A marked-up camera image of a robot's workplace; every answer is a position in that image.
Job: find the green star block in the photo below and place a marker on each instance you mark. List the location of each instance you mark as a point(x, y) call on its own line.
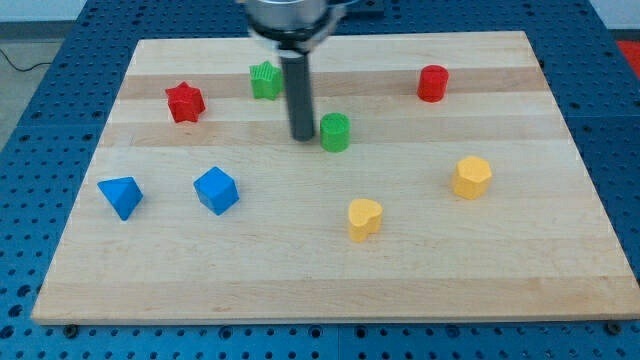
point(266, 81)

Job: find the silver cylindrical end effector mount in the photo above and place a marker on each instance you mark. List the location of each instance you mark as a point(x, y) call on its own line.
point(296, 26)

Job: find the light wooden board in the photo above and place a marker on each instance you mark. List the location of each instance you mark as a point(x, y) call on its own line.
point(537, 245)

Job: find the yellow heart block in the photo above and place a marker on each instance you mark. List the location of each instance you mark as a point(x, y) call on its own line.
point(365, 218)

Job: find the red cylinder block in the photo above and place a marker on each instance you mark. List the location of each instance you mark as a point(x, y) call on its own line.
point(432, 84)

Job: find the blue cube block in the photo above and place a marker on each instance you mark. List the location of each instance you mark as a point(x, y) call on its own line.
point(216, 190)

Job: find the blue triangular block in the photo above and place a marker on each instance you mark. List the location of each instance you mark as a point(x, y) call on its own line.
point(123, 194)

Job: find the yellow hexagon block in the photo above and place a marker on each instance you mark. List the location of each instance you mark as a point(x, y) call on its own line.
point(471, 177)

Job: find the red star block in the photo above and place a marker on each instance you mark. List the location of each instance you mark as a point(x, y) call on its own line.
point(186, 103)

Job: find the green cylinder block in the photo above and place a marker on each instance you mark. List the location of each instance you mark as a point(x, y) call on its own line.
point(335, 132)

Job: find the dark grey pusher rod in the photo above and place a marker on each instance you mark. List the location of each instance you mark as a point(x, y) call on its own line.
point(298, 91)

